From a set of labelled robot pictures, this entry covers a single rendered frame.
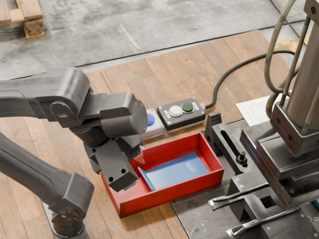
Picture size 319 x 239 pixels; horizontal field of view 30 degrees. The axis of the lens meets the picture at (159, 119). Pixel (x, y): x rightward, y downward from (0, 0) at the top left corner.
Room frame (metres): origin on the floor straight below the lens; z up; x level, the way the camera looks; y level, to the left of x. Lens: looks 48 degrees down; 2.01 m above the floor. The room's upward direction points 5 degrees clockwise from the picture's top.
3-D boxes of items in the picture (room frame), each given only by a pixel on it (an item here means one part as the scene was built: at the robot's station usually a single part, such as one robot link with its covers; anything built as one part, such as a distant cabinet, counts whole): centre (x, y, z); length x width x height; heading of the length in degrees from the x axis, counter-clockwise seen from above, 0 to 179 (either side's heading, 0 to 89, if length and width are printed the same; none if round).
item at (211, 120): (0.93, -0.14, 0.95); 0.06 x 0.03 x 0.09; 28
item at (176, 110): (1.00, -0.04, 0.93); 0.03 x 0.03 x 0.02
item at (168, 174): (0.83, -0.04, 0.92); 0.15 x 0.07 x 0.03; 122
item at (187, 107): (1.02, -0.07, 0.93); 0.03 x 0.03 x 0.02
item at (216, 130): (0.87, -0.17, 0.95); 0.15 x 0.03 x 0.10; 28
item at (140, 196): (0.81, -0.02, 0.93); 0.25 x 0.12 x 0.06; 118
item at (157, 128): (0.96, 0.03, 0.90); 0.07 x 0.07 x 0.06; 28
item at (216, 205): (0.72, -0.15, 0.98); 0.07 x 0.02 x 0.01; 118
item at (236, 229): (0.65, -0.19, 0.98); 0.07 x 0.02 x 0.01; 118
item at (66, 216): (0.67, 0.16, 1.00); 0.09 x 0.06 x 0.06; 173
